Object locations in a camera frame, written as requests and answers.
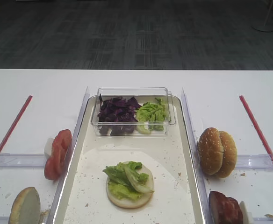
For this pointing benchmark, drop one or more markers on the green lettuce pieces in container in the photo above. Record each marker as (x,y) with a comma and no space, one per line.
(152,113)

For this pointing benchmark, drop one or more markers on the lettuce leaf on bun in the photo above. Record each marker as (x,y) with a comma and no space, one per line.
(124,179)

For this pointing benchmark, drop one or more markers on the sliced bun half left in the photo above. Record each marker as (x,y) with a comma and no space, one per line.
(26,208)

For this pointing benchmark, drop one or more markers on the purple cabbage pieces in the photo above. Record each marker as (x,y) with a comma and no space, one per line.
(116,110)

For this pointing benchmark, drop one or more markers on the clear plastic container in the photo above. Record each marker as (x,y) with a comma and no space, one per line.
(142,95)

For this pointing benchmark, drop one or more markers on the sesame bun left one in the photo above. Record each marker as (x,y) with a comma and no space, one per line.
(210,151)

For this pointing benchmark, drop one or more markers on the sesame bun one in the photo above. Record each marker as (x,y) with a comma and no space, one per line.
(229,155)
(210,151)

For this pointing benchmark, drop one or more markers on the bottom bun on tray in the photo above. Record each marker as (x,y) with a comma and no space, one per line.
(148,177)

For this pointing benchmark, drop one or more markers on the white pusher block left upper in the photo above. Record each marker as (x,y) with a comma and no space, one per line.
(48,147)

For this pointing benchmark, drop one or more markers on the white pusher block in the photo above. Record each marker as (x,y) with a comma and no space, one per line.
(48,147)
(247,216)

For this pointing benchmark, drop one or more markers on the white metal tray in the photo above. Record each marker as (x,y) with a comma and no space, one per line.
(175,200)

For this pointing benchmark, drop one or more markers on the sesame bun right one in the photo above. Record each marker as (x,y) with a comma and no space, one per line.
(229,155)

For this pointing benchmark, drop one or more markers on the red strip right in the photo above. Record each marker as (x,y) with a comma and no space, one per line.
(257,128)

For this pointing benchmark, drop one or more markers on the red strip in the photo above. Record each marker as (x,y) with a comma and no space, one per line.
(15,122)
(257,128)

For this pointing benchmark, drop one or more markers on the red strip left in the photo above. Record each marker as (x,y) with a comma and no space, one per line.
(15,122)

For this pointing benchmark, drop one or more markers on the white pusher block right lower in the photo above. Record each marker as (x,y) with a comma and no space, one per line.
(247,216)

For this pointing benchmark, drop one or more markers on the white stand base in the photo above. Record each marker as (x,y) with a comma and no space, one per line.
(266,26)

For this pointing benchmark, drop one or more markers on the clear cross rail right upper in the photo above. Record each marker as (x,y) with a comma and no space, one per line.
(255,162)

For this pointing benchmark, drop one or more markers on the clear cross rail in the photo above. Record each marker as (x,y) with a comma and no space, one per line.
(255,162)
(8,160)

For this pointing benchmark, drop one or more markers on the clear divider rail left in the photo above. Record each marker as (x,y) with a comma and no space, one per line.
(52,215)

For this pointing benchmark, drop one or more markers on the clear cross rail left upper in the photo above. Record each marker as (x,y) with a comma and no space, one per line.
(8,160)

